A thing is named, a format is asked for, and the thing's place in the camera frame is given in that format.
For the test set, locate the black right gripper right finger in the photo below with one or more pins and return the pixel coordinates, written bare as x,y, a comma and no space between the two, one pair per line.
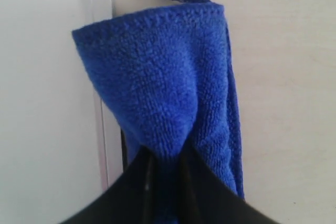
203,198

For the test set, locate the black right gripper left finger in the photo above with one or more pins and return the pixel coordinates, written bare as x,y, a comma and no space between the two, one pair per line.
137,196

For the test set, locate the blue microfiber cloth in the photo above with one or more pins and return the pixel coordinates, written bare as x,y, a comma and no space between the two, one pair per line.
166,74

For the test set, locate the white board with aluminium frame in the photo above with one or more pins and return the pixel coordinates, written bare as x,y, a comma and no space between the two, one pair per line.
60,146

